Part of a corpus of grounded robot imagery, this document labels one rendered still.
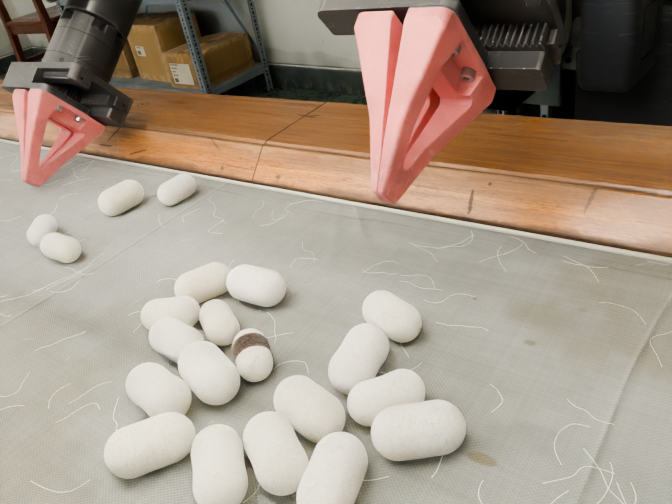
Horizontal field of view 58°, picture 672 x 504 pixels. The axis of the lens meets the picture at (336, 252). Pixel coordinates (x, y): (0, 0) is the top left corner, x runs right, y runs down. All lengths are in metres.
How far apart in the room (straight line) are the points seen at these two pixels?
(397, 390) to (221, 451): 0.07
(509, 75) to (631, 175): 0.11
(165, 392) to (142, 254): 0.17
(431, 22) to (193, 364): 0.18
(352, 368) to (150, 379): 0.09
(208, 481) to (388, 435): 0.07
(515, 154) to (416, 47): 0.16
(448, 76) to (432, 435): 0.16
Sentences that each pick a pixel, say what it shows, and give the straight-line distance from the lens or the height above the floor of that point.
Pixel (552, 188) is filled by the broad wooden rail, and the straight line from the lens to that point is 0.38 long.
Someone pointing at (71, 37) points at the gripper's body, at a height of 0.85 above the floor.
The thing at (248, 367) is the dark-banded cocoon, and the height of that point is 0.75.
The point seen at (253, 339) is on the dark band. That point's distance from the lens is 0.30.
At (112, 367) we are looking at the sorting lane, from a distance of 0.35.
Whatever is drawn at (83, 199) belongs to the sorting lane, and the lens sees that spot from 0.56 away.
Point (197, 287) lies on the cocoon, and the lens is 0.35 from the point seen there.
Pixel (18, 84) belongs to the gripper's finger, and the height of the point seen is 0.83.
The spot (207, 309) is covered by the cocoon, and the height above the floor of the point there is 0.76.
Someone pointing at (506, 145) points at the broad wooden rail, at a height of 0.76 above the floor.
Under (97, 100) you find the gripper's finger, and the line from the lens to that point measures 0.59.
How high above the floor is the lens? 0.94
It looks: 32 degrees down
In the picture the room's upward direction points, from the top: 11 degrees counter-clockwise
